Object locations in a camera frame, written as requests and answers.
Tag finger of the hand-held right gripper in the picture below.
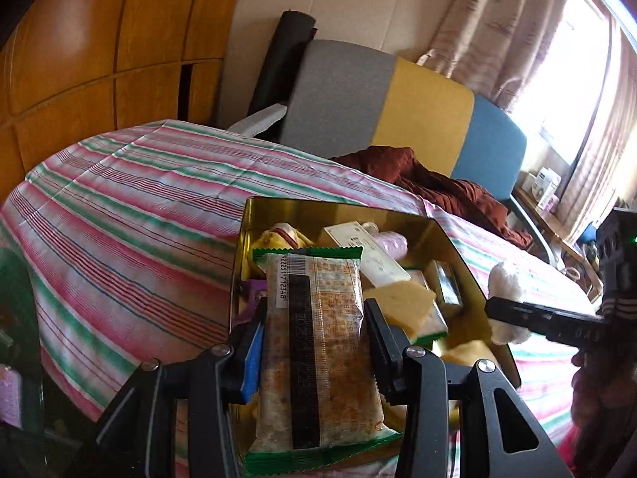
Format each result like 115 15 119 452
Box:
485 296 565 344

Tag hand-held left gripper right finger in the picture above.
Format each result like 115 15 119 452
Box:
363 299 573 478

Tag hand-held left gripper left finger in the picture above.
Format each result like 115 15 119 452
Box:
80 299 267 478

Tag white fluffy ball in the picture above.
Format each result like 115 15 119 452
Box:
488 260 533 347

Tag green-edged cracker packet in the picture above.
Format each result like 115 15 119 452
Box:
246 245 404 476
405 304 449 344

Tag purple packet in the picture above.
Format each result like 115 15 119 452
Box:
239 279 270 327

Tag small green box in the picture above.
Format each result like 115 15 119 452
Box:
433 260 465 307

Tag cream cardboard box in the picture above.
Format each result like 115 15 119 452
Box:
322 221 411 290

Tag pink packet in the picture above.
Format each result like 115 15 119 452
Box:
363 222 409 260

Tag gold tin box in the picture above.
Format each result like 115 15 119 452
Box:
229 197 522 464

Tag yellow patterned pouch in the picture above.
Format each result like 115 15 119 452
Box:
254 222 314 250

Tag person's right hand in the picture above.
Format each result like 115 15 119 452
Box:
571 343 633 429

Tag wooden side table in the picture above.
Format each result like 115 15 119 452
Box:
512 186 588 264

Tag white boxes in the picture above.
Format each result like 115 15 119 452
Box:
530 167 562 210

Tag patterned curtain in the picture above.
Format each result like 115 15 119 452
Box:
562 25 637 245
418 0 573 110

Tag person's red garment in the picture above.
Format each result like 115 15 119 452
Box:
557 428 593 478

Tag dark red cloth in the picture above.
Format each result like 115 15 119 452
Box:
331 145 533 250

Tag striped tablecloth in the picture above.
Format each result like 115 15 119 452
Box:
0 119 613 478

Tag window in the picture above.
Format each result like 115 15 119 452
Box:
518 0 613 165

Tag small pink item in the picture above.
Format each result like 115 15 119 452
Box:
0 368 23 426

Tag green translucent container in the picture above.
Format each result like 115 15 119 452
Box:
0 249 38 374

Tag grey yellow blue chair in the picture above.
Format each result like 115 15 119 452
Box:
226 40 553 264

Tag black rolled mat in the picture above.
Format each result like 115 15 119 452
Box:
247 10 317 118

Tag wooden wardrobe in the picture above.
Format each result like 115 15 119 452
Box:
0 0 250 205

